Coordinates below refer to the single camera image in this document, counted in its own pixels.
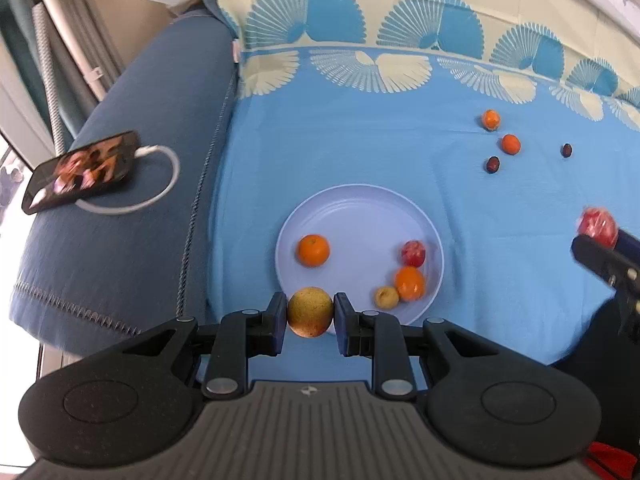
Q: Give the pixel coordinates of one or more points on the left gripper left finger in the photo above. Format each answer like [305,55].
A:
[240,336]

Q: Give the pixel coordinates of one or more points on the orange tangerine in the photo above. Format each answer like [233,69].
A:
[313,250]
[510,144]
[490,120]

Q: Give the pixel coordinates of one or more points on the white pipe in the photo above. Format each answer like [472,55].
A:
[85,41]

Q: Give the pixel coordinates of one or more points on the blue denim sofa armrest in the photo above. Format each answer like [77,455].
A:
[88,281]

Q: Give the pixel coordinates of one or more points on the dark plum fruit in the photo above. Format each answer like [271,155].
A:
[566,150]

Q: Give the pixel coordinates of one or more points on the dark red jujube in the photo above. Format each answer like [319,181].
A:
[492,164]

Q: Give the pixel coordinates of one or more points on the light blue plastic plate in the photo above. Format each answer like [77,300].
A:
[365,226]

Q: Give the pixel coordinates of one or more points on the small red fruit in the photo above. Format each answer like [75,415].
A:
[413,253]

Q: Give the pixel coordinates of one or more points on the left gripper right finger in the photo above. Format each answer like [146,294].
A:
[381,338]

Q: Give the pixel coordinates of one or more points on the red clothing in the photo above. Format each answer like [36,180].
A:
[610,463]

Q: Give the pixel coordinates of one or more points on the red apple fruit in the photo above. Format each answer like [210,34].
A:
[600,225]

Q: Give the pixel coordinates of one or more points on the blue patterned sofa cover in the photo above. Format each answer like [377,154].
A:
[390,93]

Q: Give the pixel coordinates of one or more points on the orange yellow fruit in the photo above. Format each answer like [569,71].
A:
[410,283]

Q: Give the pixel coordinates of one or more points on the black smartphone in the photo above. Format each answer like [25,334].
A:
[84,172]

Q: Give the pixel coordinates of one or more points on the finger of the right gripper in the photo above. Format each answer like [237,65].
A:
[610,266]
[628,245]

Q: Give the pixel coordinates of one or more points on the small yellow fruit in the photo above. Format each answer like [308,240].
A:
[310,312]
[386,298]

